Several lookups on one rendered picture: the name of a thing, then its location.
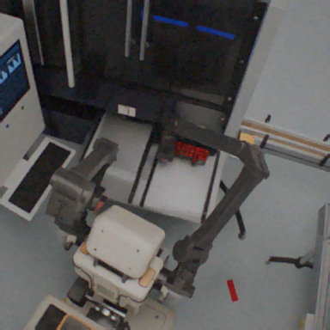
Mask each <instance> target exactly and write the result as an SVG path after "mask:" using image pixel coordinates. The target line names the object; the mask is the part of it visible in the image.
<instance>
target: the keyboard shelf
mask: <svg viewBox="0 0 330 330"><path fill-rule="evenodd" d="M49 142H52V143H54V144H57V145H59V146H61V147H63V148H65V149H67V150H70V151H71V154H70V155H69V157H68V158H67V159H66V161H65V162H64V164H63V166H62V168H66V167H67V165H68V164H69V163H70V161H71V159H72V158H73V157H74V155H75V154H76V151H75V150H73V149H71V148H69V147H67V146H65V145H63V144H61V143H58V142H56V141H54V140H53V139H51V138H49V137H45V139H44V140H43V142H42V143H41V144H40V146H39V147H38V148H37V150H36V151H35V152H34V153H33V155H32V156H31V157H30V158H29V161H28V162H26V161H25V160H23V159H21V160H20V161H19V163H18V164H17V166H16V167H15V169H14V170H13V171H12V173H11V174H10V175H9V178H8V179H7V180H6V181H5V182H4V184H3V186H4V187H6V188H7V189H8V191H6V193H5V194H4V195H3V197H2V198H1V200H0V203H1V204H2V205H3V206H6V207H7V208H9V209H10V210H12V211H13V212H15V213H16V214H18V215H19V216H21V217H25V218H26V219H27V220H28V221H29V220H32V218H33V217H34V214H35V213H36V212H37V210H38V209H39V208H40V206H41V205H42V202H43V201H44V199H46V196H47V195H48V193H49V192H50V191H51V190H52V186H50V185H48V188H47V189H46V190H45V191H44V193H43V194H42V196H41V198H40V199H39V202H38V203H37V204H36V206H35V207H34V208H33V210H32V211H31V212H30V214H28V213H26V212H25V211H23V210H21V209H20V208H18V207H17V206H15V205H13V204H11V203H10V202H9V201H8V200H9V197H10V196H11V195H12V193H13V192H14V191H15V189H16V188H17V187H18V185H19V184H20V182H21V181H22V179H23V177H24V176H25V175H26V173H27V172H28V170H29V169H30V168H31V167H32V166H33V164H34V162H36V159H37V158H38V157H39V156H40V154H41V153H42V151H43V150H44V148H45V147H46V146H47V145H48V143H49Z"/></svg>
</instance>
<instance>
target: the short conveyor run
mask: <svg viewBox="0 0 330 330"><path fill-rule="evenodd" d="M271 117H272V116H271V115H270V114H268V116H267V118H266V119H265V123H264V122H260V121H258V120H254V119H250V118H247V117H244V118H243V120H242V123H241V127H240V128H239V129H242V130H245V131H250V132H253V133H255V136H254V144H253V145H254V146H256V147H258V148H259V149H261V150H262V152H264V153H267V154H269V155H273V156H277V157H280V158H283V159H286V160H288V161H291V162H298V163H301V164H304V165H306V166H309V167H311V168H318V169H321V170H323V171H326V172H328V173H330V144H329V143H328V142H327V140H328V139H329V138H330V135H329V134H327V136H325V138H324V139H322V141H321V140H319V139H316V138H314V137H309V136H304V135H302V134H299V133H295V132H293V131H288V130H285V129H283V128H279V127H277V126H275V125H269V122H270V118H271Z"/></svg>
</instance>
